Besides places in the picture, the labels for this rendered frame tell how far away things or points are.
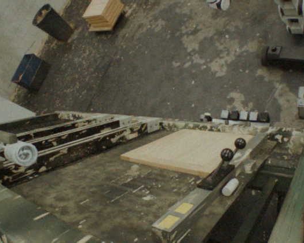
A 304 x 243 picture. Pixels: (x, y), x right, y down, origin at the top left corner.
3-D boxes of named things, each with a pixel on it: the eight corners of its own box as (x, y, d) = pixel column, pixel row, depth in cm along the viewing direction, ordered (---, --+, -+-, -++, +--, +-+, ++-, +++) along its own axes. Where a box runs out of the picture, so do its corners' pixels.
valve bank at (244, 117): (280, 120, 159) (275, 104, 140) (277, 141, 155) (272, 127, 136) (210, 116, 188) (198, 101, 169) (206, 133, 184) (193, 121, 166)
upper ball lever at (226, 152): (215, 185, 76) (238, 151, 70) (210, 190, 73) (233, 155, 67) (205, 177, 77) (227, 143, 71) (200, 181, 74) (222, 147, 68)
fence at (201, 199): (267, 140, 128) (267, 133, 128) (170, 247, 54) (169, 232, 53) (258, 139, 131) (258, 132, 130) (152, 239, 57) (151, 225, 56)
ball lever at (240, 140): (229, 171, 85) (249, 140, 79) (225, 175, 82) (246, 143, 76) (220, 164, 87) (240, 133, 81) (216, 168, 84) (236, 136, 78)
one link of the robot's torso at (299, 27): (290, 21, 219) (279, -7, 181) (314, 21, 206) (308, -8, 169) (286, 37, 219) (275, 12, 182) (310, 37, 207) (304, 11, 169)
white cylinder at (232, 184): (230, 197, 74) (239, 187, 80) (231, 188, 73) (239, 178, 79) (221, 195, 75) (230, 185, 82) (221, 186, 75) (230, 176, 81)
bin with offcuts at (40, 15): (79, 23, 489) (54, 1, 439) (66, 44, 480) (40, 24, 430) (65, 25, 521) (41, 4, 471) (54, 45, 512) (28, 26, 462)
